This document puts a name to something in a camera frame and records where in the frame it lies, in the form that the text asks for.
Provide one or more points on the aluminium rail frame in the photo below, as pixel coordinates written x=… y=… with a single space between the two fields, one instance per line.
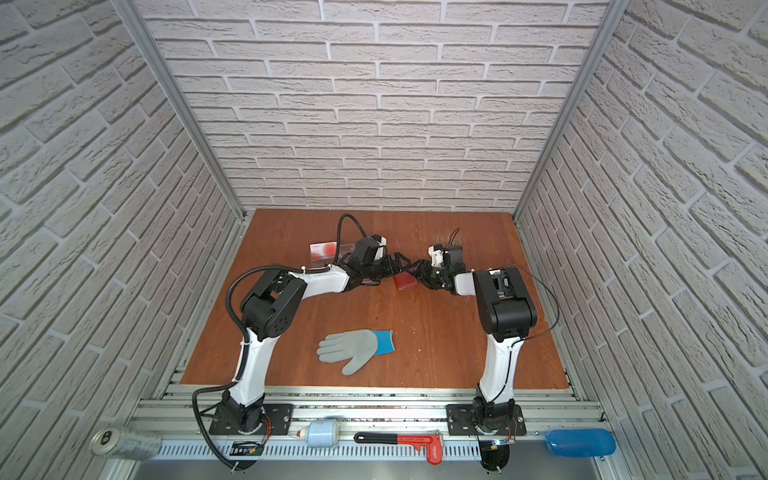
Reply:
x=397 y=433

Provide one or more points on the blue plastic bottle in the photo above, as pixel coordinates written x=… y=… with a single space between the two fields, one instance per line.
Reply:
x=581 y=443

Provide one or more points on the white plastic bottle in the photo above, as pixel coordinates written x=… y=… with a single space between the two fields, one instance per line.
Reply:
x=321 y=433

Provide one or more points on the silver drink can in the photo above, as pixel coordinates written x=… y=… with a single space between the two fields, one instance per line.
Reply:
x=125 y=443

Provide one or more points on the clear acrylic card organizer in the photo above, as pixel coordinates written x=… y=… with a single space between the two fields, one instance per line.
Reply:
x=345 y=255

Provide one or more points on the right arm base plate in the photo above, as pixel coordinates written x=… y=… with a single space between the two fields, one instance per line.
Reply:
x=486 y=419

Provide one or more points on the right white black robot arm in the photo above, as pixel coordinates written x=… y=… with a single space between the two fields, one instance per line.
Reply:
x=507 y=314

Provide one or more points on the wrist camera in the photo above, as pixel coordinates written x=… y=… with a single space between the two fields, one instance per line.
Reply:
x=381 y=241
x=436 y=256

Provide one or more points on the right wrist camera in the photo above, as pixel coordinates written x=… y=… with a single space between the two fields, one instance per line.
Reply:
x=436 y=256

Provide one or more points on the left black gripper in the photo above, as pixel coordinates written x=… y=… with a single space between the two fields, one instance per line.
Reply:
x=392 y=269

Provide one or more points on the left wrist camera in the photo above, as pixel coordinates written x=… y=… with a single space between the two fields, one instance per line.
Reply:
x=381 y=241

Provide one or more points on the grey blue work glove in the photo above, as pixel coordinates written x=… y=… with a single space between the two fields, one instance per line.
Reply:
x=356 y=348

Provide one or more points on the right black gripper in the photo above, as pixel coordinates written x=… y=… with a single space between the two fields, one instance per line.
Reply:
x=423 y=272

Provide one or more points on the red leather card holder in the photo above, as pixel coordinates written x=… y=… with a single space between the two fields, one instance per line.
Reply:
x=404 y=281

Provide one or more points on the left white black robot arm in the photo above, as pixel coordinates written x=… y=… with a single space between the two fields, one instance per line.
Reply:
x=262 y=303

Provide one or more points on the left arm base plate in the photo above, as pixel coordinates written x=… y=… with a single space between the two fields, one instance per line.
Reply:
x=228 y=420

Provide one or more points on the red white card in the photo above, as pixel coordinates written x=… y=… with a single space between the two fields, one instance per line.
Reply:
x=323 y=252

